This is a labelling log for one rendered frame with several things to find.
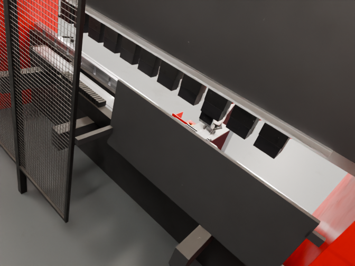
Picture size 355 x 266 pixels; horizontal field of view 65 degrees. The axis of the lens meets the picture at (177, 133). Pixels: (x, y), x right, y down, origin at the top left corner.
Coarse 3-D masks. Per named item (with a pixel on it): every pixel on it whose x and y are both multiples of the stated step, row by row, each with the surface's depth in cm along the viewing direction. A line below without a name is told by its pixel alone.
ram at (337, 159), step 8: (120, 32) 202; (144, 48) 193; (160, 56) 186; (184, 72) 177; (200, 80) 172; (224, 96) 164; (240, 104) 159; (264, 120) 153; (280, 128) 149; (288, 136) 147; (304, 144) 143; (328, 160) 138; (336, 160) 136; (344, 160) 134; (344, 168) 135; (352, 168) 132
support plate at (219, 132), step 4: (196, 124) 198; (200, 124) 199; (196, 128) 193; (200, 128) 195; (212, 128) 199; (224, 128) 204; (216, 132) 196; (220, 132) 198; (224, 132) 199; (212, 136) 191; (216, 136) 192; (212, 140) 188
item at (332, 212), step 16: (352, 176) 139; (336, 192) 153; (352, 192) 114; (320, 208) 165; (336, 208) 122; (352, 208) 97; (320, 224) 131; (336, 224) 103; (352, 224) 85; (304, 240) 142; (336, 240) 90; (352, 240) 87; (304, 256) 115; (320, 256) 95; (336, 256) 92; (352, 256) 88
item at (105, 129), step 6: (108, 126) 162; (90, 132) 153; (96, 132) 154; (102, 132) 157; (108, 132) 161; (78, 138) 146; (84, 138) 148; (90, 138) 152; (96, 138) 156; (78, 144) 147; (306, 234) 105; (312, 234) 103; (318, 234) 103; (312, 240) 104; (318, 240) 103; (324, 240) 102; (318, 246) 103; (282, 264) 118
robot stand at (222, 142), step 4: (232, 108) 240; (228, 116) 245; (224, 120) 249; (224, 124) 250; (228, 132) 251; (232, 132) 264; (220, 136) 257; (224, 136) 255; (228, 136) 257; (216, 140) 261; (220, 140) 259; (224, 140) 256; (228, 140) 268; (216, 144) 263; (220, 144) 260; (224, 144) 261; (220, 148) 262; (224, 148) 272; (224, 152) 282
